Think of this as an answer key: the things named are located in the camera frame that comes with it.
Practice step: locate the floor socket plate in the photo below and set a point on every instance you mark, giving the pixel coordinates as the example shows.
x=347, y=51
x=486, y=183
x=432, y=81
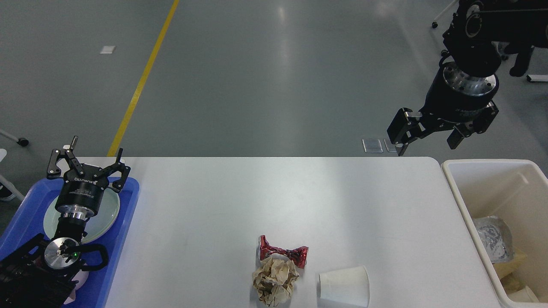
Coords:
x=391, y=148
x=372, y=146

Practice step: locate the chair leg with caster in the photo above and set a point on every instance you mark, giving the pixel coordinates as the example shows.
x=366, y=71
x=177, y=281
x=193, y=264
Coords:
x=23, y=142

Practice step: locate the brown paper ball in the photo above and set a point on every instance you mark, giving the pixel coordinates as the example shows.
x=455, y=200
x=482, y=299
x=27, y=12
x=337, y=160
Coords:
x=274, y=281

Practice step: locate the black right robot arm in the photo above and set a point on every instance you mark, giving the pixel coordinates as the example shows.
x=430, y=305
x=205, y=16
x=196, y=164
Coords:
x=478, y=24

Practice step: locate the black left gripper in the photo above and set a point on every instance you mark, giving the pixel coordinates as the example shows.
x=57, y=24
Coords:
x=83, y=194

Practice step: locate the pink mug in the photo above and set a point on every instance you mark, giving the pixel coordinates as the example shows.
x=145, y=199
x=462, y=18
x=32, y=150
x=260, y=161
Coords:
x=80, y=278

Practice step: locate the white floor marker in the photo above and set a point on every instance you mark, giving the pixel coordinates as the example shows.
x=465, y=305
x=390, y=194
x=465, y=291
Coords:
x=108, y=49

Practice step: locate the white plastic bin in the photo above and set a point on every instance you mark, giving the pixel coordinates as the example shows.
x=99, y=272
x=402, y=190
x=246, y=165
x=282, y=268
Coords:
x=517, y=192

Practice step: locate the blue plastic tray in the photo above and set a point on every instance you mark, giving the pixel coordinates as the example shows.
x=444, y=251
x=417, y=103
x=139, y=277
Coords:
x=28, y=221

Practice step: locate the white office chair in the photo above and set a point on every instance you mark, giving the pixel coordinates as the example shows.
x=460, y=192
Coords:
x=440, y=24

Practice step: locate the red foil candy wrapper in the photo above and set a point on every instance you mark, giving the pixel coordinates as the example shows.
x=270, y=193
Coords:
x=297, y=255

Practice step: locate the mint green plate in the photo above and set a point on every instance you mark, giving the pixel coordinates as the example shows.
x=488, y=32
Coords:
x=51, y=217

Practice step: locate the white paper cup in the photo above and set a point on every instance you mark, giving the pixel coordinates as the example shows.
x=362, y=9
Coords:
x=348, y=286
x=524, y=295

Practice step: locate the right floor socket plate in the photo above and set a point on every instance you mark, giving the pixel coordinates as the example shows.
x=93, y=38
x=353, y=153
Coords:
x=391, y=148

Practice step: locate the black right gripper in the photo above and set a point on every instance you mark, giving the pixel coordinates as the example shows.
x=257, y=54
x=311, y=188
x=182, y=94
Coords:
x=454, y=97

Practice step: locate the left floor socket plate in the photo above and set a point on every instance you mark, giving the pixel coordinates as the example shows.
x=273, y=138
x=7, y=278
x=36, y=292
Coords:
x=372, y=146

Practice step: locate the aluminium foil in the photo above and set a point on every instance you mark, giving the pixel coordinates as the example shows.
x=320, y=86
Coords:
x=496, y=238

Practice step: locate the brown paper bag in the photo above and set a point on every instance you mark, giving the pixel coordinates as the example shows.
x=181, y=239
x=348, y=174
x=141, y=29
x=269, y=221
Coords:
x=506, y=272

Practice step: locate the white furniture foot right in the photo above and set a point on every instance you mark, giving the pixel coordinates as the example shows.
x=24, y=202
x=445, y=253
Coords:
x=536, y=78

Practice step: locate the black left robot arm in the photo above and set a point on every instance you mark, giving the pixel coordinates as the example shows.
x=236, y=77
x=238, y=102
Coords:
x=41, y=273

